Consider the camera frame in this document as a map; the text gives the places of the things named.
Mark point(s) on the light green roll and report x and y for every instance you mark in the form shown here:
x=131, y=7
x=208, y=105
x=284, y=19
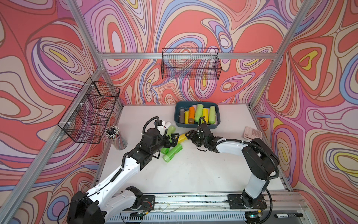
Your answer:
x=212, y=115

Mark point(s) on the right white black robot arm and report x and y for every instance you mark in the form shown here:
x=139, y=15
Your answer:
x=261, y=160

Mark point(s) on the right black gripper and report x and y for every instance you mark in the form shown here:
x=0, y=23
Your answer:
x=191, y=133

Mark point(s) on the pink calculator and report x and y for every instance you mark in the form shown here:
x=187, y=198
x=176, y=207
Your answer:
x=251, y=133

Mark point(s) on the grey trash bag roll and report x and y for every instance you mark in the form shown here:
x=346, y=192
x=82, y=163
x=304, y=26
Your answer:
x=182, y=116

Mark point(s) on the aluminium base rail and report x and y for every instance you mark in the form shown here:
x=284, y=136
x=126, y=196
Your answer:
x=214, y=208

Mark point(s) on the black wire basket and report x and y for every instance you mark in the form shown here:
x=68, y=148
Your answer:
x=190, y=63
x=89, y=113

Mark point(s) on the back black wire basket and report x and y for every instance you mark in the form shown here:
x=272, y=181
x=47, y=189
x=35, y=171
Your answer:
x=190, y=63

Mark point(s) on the teal plastic storage box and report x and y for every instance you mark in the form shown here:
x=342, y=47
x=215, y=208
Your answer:
x=187, y=104

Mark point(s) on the white blue trash bag roll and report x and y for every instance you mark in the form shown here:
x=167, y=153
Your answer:
x=167, y=124

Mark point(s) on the black marker pen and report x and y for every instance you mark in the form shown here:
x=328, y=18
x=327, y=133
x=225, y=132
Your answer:
x=288, y=215

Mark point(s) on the orange trash bag roll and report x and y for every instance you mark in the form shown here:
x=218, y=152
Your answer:
x=191, y=115

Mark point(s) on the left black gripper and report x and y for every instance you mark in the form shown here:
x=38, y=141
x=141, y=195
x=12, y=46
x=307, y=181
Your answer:
x=174, y=142

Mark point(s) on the left black wire basket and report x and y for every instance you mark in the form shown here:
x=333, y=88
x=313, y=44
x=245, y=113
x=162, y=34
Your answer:
x=89, y=113

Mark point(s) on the clear cup of pencils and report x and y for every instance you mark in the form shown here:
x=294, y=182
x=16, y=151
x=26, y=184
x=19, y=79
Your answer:
x=114, y=134

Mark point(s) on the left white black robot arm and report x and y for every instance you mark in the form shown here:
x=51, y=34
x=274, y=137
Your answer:
x=99, y=204

